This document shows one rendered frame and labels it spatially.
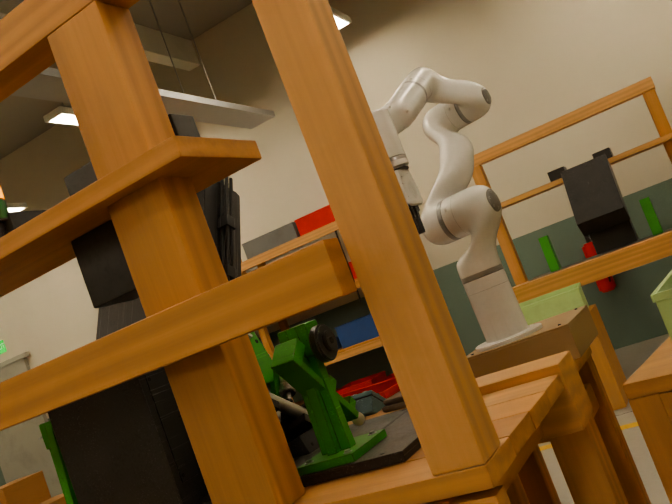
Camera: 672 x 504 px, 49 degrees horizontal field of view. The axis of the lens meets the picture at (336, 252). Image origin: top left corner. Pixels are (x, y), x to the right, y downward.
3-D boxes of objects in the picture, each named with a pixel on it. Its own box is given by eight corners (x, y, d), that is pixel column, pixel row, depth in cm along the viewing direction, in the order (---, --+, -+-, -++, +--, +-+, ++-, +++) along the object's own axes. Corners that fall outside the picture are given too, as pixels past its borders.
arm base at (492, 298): (483, 344, 214) (458, 285, 216) (545, 322, 208) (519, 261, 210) (470, 356, 197) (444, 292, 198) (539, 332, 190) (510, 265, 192)
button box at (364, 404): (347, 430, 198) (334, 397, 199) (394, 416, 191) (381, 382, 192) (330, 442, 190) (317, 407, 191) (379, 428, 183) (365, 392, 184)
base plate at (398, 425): (138, 493, 217) (136, 487, 217) (476, 396, 166) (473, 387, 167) (18, 560, 180) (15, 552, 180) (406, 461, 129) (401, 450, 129)
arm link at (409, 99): (372, 101, 217) (334, 150, 194) (415, 75, 207) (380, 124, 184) (390, 125, 219) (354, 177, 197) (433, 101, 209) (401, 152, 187)
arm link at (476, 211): (475, 278, 212) (443, 202, 215) (531, 256, 201) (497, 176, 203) (455, 287, 203) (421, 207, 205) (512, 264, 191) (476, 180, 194)
